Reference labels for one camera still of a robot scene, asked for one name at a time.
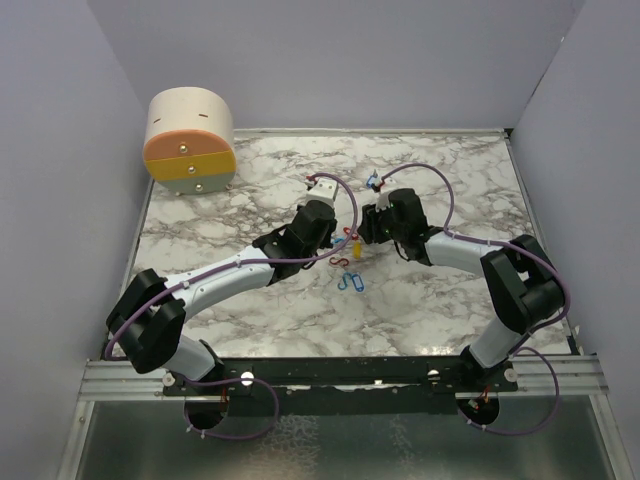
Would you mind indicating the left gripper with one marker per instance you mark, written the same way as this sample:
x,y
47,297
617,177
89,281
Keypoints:
x,y
327,240

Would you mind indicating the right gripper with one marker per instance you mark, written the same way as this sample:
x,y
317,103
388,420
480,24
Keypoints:
x,y
368,228

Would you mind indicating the blue key tag with key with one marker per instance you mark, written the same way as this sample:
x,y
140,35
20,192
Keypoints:
x,y
357,282

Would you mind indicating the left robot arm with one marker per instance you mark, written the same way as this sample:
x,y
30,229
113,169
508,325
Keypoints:
x,y
160,306

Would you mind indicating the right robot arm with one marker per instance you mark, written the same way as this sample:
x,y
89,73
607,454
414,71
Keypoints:
x,y
523,285

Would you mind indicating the red carabiner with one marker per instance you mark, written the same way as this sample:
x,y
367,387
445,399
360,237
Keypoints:
x,y
339,262

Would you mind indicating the far blue key tag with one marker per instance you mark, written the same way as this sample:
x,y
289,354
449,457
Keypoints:
x,y
372,179

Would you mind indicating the blue carabiner front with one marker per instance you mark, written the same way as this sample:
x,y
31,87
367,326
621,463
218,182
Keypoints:
x,y
344,282

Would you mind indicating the round three-drawer storage box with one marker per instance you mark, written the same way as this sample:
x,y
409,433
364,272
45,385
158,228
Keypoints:
x,y
189,141

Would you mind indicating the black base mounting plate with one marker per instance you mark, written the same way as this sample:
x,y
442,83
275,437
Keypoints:
x,y
343,385

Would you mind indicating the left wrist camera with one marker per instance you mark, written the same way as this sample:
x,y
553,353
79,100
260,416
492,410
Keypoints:
x,y
324,191

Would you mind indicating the aluminium rail frame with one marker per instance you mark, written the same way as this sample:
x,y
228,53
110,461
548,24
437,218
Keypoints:
x,y
567,375

